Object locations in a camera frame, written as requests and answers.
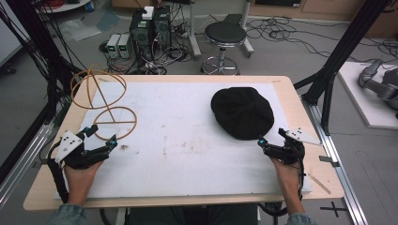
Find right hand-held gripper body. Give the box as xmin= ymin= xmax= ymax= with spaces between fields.
xmin=268 ymin=127 xmax=323 ymax=166

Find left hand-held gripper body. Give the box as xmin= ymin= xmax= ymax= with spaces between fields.
xmin=54 ymin=129 xmax=105 ymax=171

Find wooden hoop hat stand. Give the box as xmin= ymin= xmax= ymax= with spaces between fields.
xmin=69 ymin=63 xmax=138 ymax=142

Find black hat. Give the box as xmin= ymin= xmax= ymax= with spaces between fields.
xmin=210 ymin=86 xmax=275 ymax=142

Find person's right hand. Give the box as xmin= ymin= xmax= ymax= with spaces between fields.
xmin=269 ymin=157 xmax=302 ymax=189

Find person's left hand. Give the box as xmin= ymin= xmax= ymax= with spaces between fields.
xmin=63 ymin=160 xmax=104 ymax=190

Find thin wooden stick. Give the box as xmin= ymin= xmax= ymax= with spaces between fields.
xmin=307 ymin=172 xmax=332 ymax=195

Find white table mat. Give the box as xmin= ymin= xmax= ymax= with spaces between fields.
xmin=54 ymin=81 xmax=314 ymax=200

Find white floor platform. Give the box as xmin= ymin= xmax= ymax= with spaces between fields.
xmin=337 ymin=60 xmax=398 ymax=131

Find grey bench power supply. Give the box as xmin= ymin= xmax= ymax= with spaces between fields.
xmin=117 ymin=33 xmax=131 ymax=59
xmin=105 ymin=33 xmax=122 ymax=59

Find black computer tower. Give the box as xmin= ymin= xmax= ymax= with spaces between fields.
xmin=152 ymin=5 xmax=173 ymax=49
xmin=129 ymin=10 xmax=155 ymax=63

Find black round stool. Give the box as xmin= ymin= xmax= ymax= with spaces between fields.
xmin=201 ymin=21 xmax=248 ymax=76

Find small white box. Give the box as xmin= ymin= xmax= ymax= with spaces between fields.
xmin=141 ymin=6 xmax=155 ymax=21

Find right hand-held gripper cable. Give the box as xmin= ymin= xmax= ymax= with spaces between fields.
xmin=296 ymin=155 xmax=307 ymax=202

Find hand-held gripper cable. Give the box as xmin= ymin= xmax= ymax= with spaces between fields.
xmin=296 ymin=155 xmax=307 ymax=202
xmin=46 ymin=140 xmax=70 ymax=204

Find left hand-held gripper cable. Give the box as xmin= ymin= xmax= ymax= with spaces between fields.
xmin=46 ymin=140 xmax=70 ymax=204

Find small metal bracket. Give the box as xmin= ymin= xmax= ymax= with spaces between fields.
xmin=318 ymin=155 xmax=341 ymax=168

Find aluminium rail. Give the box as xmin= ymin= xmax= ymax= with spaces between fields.
xmin=300 ymin=96 xmax=370 ymax=225
xmin=0 ymin=123 xmax=54 ymax=209

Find black frame post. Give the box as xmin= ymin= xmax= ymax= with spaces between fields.
xmin=0 ymin=0 xmax=83 ymax=186
xmin=293 ymin=0 xmax=393 ymax=136

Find black floor cables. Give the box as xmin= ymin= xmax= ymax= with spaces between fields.
xmin=245 ymin=17 xmax=398 ymax=65

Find white desk leg frame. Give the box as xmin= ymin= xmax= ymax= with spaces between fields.
xmin=187 ymin=0 xmax=255 ymax=61

